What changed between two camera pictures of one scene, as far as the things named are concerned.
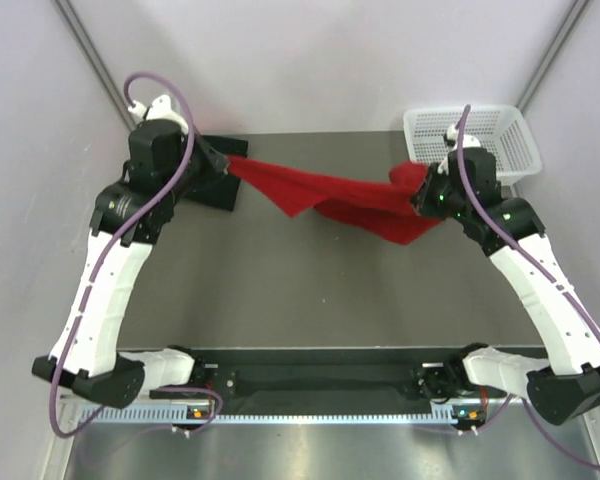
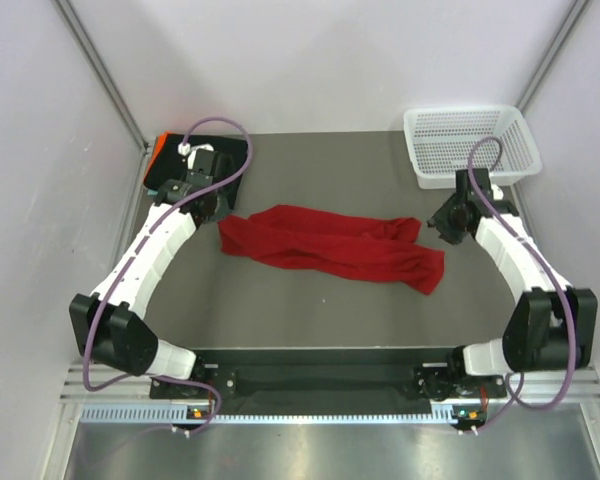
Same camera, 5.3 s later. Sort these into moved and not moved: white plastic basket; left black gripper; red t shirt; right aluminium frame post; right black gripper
Moved: left black gripper; right black gripper; red t shirt
Not moved: white plastic basket; right aluminium frame post
